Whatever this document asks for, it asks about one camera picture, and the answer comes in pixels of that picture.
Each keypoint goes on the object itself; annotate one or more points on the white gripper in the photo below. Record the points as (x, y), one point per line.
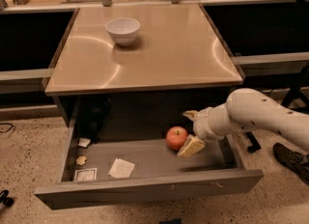
(202, 126)

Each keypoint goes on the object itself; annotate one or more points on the red apple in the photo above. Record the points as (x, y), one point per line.
(176, 137)

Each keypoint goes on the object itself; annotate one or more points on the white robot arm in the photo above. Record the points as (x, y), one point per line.
(244, 110)

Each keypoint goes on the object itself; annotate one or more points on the steel-top counter cabinet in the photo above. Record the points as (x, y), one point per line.
(176, 48)

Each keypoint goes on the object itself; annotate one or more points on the grey open drawer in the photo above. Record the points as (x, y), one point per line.
(134, 130)

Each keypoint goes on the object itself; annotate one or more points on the white folded paper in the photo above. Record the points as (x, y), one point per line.
(121, 169)

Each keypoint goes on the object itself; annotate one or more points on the small white paper scrap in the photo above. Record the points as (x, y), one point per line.
(84, 142)

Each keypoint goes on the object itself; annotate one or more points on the black shoe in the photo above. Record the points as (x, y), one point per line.
(294, 161)

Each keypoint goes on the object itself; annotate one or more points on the small tan scrap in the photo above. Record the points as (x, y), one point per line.
(81, 160)

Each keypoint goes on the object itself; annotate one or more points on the framed white card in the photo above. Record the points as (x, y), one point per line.
(83, 175)

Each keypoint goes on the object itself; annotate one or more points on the white ceramic bowl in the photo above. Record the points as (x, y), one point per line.
(123, 31)

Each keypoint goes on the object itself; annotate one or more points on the black object on floor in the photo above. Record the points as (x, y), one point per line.
(5, 199)

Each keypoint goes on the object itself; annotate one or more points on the grey metal rail right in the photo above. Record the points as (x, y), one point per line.
(271, 58)

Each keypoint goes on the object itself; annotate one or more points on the grey metal rail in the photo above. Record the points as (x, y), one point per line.
(271, 58)
(24, 74)

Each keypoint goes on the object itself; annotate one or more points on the grey metal rail left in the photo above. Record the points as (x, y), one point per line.
(24, 74)

